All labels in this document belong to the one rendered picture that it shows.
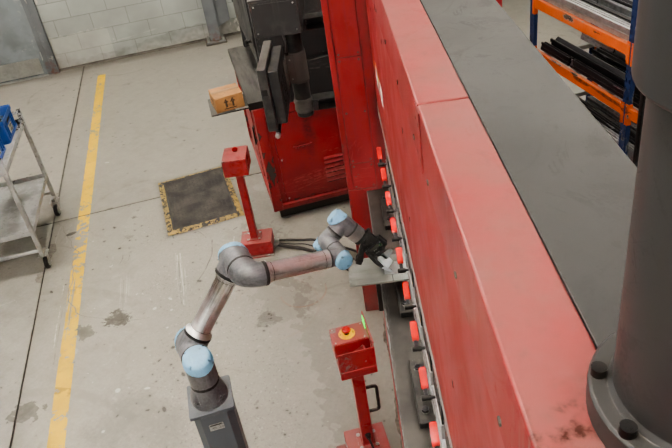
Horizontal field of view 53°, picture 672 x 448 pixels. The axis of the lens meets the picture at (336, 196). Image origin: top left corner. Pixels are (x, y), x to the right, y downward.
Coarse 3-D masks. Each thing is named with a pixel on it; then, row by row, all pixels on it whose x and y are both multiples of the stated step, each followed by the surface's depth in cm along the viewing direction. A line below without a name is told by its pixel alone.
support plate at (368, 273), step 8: (392, 256) 299; (352, 264) 298; (368, 264) 296; (352, 272) 293; (360, 272) 292; (368, 272) 292; (376, 272) 291; (352, 280) 289; (360, 280) 288; (368, 280) 287; (376, 280) 287; (384, 280) 286; (392, 280) 285; (400, 280) 285
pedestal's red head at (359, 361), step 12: (360, 324) 297; (336, 336) 293; (360, 336) 291; (336, 348) 289; (348, 348) 291; (360, 348) 290; (372, 348) 281; (336, 360) 291; (348, 360) 281; (360, 360) 283; (372, 360) 284; (348, 372) 285; (360, 372) 286; (372, 372) 288
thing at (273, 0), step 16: (256, 0) 330; (272, 0) 330; (288, 0) 330; (256, 16) 334; (272, 16) 334; (288, 16) 334; (256, 32) 338; (272, 32) 338; (288, 32) 339; (288, 48) 385; (304, 48) 390; (288, 64) 388; (304, 64) 391; (304, 80) 395; (304, 96) 400; (304, 112) 405
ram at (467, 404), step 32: (384, 64) 237; (384, 96) 264; (384, 128) 300; (416, 160) 161; (416, 192) 173; (416, 224) 188; (416, 256) 205; (416, 288) 225; (448, 288) 129; (448, 320) 137; (448, 352) 145; (448, 384) 156; (480, 384) 102; (448, 416) 167; (480, 416) 107
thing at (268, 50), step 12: (264, 48) 373; (276, 48) 379; (264, 60) 357; (276, 60) 363; (264, 72) 347; (276, 72) 350; (264, 84) 351; (276, 84) 354; (288, 84) 386; (264, 96) 354; (276, 96) 357; (288, 96) 384; (264, 108) 358; (276, 108) 361; (288, 108) 377; (276, 120) 365
